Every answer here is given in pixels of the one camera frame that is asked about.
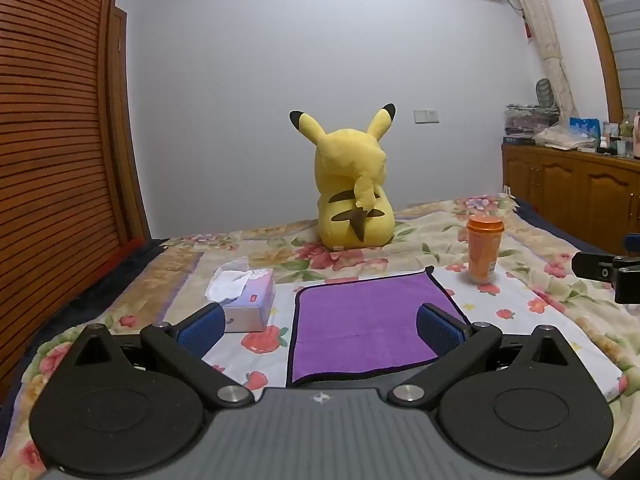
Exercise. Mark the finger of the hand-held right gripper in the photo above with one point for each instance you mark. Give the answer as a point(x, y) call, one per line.
point(595, 266)

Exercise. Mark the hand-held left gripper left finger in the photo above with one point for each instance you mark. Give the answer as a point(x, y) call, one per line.
point(202, 329)

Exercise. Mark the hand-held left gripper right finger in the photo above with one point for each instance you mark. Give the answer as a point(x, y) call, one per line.
point(436, 330)

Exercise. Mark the purple towel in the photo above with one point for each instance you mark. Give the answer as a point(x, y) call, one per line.
point(365, 325)

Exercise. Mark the tissue box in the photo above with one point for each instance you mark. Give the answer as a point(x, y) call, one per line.
point(247, 300)

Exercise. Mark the wooden cabinet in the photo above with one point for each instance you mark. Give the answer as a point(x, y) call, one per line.
point(570, 190)

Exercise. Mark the orange plastic cup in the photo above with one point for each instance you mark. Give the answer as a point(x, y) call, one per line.
point(483, 250)

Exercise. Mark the small white bottle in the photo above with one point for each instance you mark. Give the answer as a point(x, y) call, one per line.
point(603, 142)

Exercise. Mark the crumpled plastic bag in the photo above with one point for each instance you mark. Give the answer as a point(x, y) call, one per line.
point(560, 137)

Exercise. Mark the pink container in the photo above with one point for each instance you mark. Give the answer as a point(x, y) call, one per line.
point(636, 135)

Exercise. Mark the blue printed box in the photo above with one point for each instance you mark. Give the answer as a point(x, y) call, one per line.
point(585, 127)

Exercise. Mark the stack of folded papers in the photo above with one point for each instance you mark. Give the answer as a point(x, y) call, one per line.
point(529, 121)

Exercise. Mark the yellow plush toy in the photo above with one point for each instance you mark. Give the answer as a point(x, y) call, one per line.
point(352, 190)

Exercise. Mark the wooden louvered wardrobe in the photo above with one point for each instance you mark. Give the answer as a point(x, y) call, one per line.
point(55, 160)

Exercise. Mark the window blinds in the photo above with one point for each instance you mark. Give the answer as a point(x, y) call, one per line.
point(622, 35)

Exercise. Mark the cream lace curtain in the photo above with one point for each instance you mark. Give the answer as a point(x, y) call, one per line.
point(542, 35)

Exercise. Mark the white wall switch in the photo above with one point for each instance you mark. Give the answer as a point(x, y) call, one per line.
point(426, 116)

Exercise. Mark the wooden window frame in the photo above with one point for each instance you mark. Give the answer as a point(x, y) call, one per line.
point(597, 35)

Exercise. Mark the red wall hanging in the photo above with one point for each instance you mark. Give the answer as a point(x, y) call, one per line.
point(526, 25)

